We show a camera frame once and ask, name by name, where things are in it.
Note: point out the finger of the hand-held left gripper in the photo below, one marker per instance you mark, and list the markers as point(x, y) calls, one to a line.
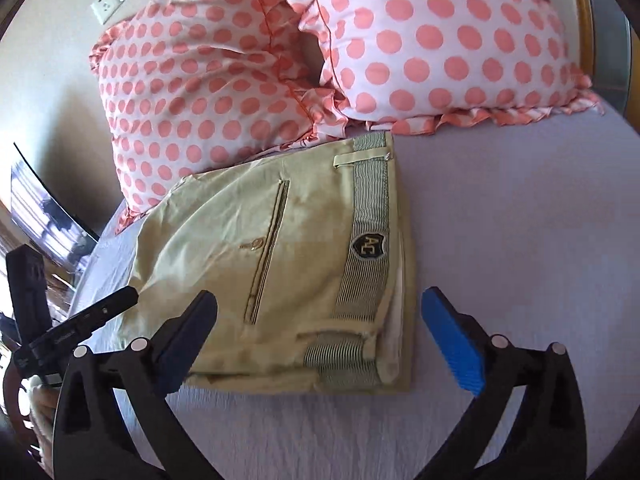
point(102, 310)

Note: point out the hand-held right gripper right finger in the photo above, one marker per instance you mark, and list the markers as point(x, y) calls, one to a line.
point(452, 342)

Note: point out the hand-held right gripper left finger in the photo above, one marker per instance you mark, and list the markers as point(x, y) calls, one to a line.
point(182, 347)

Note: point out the khaki pants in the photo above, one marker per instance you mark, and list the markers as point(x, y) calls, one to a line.
point(300, 270)

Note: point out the person's left hand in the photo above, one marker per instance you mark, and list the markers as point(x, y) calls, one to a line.
point(44, 410)

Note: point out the lavender bed sheet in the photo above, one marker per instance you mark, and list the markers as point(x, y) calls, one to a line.
point(510, 220)

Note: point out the pink polka dot pillow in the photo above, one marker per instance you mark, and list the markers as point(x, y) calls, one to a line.
point(440, 45)
point(200, 90)

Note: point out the white wall socket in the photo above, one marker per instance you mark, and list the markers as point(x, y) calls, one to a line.
point(105, 6)

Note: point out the wooden bed frame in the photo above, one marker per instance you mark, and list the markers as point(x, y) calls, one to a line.
point(584, 15)

